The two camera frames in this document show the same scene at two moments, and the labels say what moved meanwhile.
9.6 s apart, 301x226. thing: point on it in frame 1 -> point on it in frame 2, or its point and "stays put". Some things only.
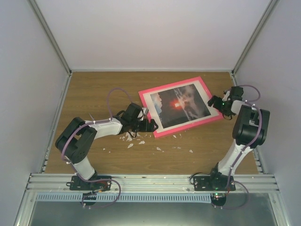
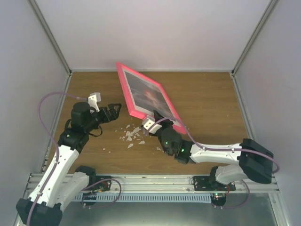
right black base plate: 213,183 stays put
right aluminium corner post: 271,6 stays put
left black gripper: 151,125 -> 113,116
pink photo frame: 178,105 -> 143,95
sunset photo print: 180,105 -> 147,97
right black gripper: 216,105 -> 166,121
